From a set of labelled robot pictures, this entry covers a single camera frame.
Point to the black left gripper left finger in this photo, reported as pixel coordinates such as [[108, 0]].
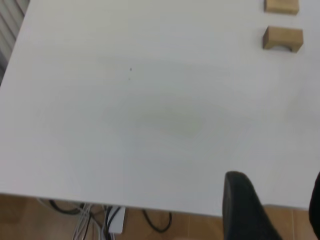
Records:
[[242, 212]]

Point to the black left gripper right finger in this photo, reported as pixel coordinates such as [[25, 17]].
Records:
[[316, 207]]

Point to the white power strip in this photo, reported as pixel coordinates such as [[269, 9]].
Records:
[[117, 221]]

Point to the arched wooden block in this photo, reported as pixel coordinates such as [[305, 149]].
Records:
[[282, 36]]

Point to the flat rectangular wooden block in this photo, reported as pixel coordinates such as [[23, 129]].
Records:
[[281, 6]]

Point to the grey ribbed panel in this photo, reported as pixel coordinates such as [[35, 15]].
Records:
[[8, 30]]

